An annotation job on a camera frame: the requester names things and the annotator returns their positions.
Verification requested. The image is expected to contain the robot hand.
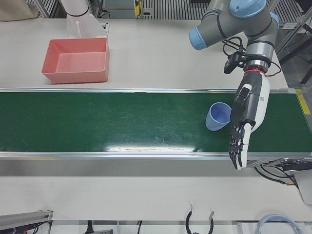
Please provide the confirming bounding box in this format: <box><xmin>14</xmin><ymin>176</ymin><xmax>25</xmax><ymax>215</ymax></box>
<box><xmin>228</xmin><ymin>69</ymin><xmax>271</xmax><ymax>171</ymax></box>

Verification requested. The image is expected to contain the light blue plastic cup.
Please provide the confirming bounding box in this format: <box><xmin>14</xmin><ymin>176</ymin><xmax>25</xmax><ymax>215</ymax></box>
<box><xmin>205</xmin><ymin>102</ymin><xmax>232</xmax><ymax>132</ymax></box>

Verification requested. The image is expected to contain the black docking box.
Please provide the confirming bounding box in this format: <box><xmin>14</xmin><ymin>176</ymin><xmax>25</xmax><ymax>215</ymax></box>
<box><xmin>275</xmin><ymin>157</ymin><xmax>312</xmax><ymax>173</ymax></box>

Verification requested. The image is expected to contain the pink plastic box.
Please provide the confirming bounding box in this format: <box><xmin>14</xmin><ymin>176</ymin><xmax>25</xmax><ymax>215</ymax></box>
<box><xmin>40</xmin><ymin>37</ymin><xmax>110</xmax><ymax>85</ymax></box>

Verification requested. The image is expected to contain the silver laptop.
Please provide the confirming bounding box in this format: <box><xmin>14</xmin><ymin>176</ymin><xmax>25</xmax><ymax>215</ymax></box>
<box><xmin>292</xmin><ymin>169</ymin><xmax>312</xmax><ymax>205</ymax></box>

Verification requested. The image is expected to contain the green conveyor belt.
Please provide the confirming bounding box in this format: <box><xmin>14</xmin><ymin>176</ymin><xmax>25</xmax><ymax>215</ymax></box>
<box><xmin>0</xmin><ymin>87</ymin><xmax>312</xmax><ymax>176</ymax></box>

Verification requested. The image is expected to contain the brown cardboard sheet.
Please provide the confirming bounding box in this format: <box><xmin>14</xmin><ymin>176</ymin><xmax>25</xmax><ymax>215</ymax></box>
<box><xmin>0</xmin><ymin>0</ymin><xmax>42</xmax><ymax>22</ymax></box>

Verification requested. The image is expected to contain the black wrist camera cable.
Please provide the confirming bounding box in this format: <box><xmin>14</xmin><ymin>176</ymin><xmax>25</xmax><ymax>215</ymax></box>
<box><xmin>221</xmin><ymin>36</ymin><xmax>283</xmax><ymax>78</ymax></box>

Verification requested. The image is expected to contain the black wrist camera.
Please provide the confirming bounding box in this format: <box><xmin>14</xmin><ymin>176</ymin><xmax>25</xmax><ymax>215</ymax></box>
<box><xmin>223</xmin><ymin>51</ymin><xmax>246</xmax><ymax>75</ymax></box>

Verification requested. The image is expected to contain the aluminium frame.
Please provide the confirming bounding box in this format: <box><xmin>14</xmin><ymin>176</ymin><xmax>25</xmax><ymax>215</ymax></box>
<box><xmin>277</xmin><ymin>9</ymin><xmax>312</xmax><ymax>85</ymax></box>

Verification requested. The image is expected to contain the light blue cable loop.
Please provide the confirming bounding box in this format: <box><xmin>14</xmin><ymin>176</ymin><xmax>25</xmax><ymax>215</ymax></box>
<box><xmin>257</xmin><ymin>214</ymin><xmax>299</xmax><ymax>234</ymax></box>

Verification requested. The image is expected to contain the black cable with metal clip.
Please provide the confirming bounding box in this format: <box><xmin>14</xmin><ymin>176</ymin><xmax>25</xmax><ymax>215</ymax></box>
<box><xmin>207</xmin><ymin>211</ymin><xmax>215</xmax><ymax>234</ymax></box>
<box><xmin>185</xmin><ymin>204</ymin><xmax>195</xmax><ymax>234</ymax></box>

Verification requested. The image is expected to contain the yellow black striped post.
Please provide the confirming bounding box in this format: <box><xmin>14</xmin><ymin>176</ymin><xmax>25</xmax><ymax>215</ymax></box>
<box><xmin>133</xmin><ymin>0</ymin><xmax>144</xmax><ymax>18</ymax></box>

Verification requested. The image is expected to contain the white cylinder with black ring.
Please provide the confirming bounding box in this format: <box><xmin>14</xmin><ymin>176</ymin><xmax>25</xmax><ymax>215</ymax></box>
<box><xmin>59</xmin><ymin>0</ymin><xmax>90</xmax><ymax>17</ymax></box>

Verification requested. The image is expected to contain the aluminium profile rail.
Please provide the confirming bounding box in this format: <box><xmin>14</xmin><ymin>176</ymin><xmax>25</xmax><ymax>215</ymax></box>
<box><xmin>0</xmin><ymin>209</ymin><xmax>54</xmax><ymax>234</ymax></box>

